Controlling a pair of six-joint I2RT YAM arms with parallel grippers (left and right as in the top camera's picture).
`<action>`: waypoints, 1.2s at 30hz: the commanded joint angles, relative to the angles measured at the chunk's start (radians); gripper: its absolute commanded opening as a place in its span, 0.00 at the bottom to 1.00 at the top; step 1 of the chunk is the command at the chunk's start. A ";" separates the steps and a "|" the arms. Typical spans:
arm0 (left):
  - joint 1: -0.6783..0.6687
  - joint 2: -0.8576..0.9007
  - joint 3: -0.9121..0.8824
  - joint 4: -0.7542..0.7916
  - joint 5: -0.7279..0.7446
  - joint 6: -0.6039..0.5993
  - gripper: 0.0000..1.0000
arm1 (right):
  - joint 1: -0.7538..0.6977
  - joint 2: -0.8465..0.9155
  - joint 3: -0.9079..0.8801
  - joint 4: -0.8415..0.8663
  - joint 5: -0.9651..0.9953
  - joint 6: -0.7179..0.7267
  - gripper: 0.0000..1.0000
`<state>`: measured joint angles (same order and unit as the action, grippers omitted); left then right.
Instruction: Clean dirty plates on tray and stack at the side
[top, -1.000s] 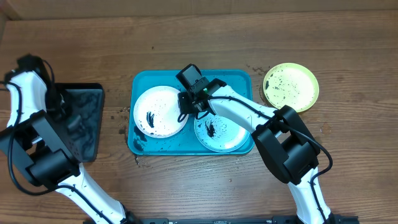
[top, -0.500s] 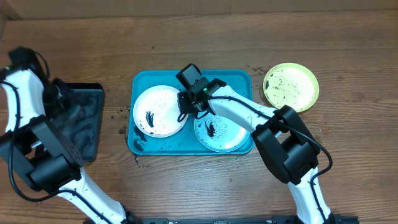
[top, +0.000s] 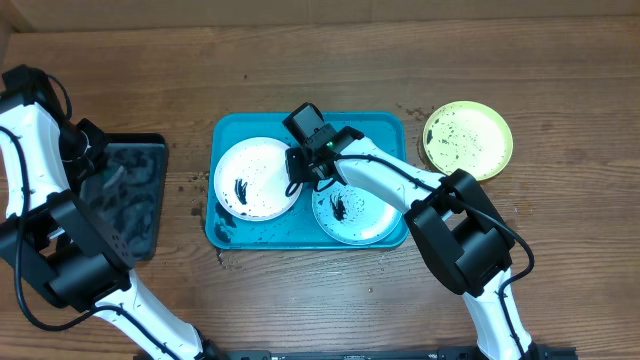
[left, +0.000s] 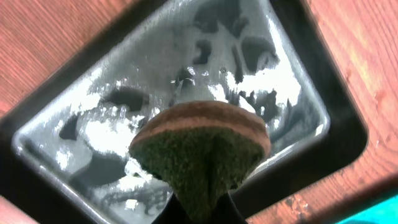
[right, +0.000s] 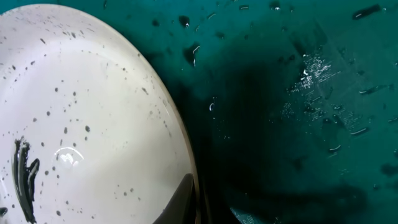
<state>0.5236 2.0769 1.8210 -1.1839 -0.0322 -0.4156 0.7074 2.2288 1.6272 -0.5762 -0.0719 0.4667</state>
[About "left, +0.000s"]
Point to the black water tray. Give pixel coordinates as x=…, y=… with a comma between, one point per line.
x=66, y=146

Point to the dark wet sponge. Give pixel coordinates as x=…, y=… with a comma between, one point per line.
x=202, y=149

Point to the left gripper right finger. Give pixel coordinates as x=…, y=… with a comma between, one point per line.
x=226, y=212

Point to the teal plastic tray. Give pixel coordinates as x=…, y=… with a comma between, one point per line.
x=382, y=213

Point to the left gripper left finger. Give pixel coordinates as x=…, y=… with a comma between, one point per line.
x=173, y=213

